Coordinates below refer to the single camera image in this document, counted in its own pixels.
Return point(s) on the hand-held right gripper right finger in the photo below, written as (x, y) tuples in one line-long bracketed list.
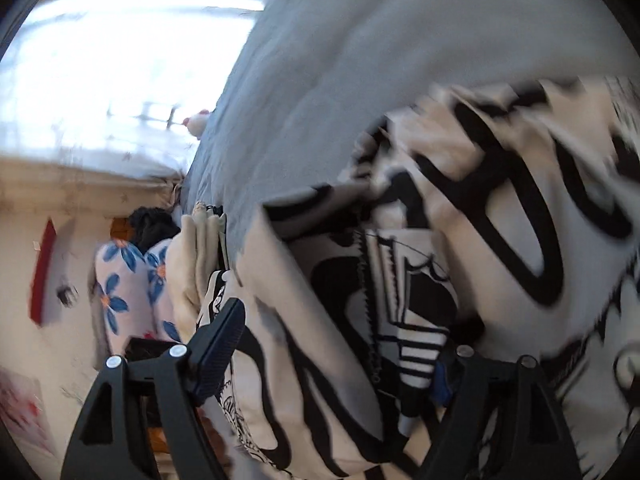
[(442, 385)]

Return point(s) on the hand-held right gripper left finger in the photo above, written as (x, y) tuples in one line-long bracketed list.
[(220, 355)]

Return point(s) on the black white striped garment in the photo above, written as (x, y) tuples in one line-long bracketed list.
[(405, 310)]

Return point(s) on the black white wavy patterned garment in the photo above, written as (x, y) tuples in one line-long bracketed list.
[(500, 220)]

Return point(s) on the white pants with blue flowers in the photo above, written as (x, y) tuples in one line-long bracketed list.
[(125, 285)]

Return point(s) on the cream folded cloth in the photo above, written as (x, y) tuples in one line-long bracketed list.
[(192, 260)]

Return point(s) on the dark bundled cloth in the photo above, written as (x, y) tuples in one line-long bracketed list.
[(150, 225)]

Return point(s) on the pink white plush toy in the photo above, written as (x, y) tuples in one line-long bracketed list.
[(196, 122)]

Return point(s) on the bright window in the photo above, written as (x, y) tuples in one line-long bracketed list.
[(125, 50)]

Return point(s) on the grey bed sheet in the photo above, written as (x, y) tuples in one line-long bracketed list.
[(360, 85)]

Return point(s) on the red wall hanging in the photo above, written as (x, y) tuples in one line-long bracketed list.
[(46, 272)]

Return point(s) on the pink wall poster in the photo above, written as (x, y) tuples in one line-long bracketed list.
[(22, 402)]

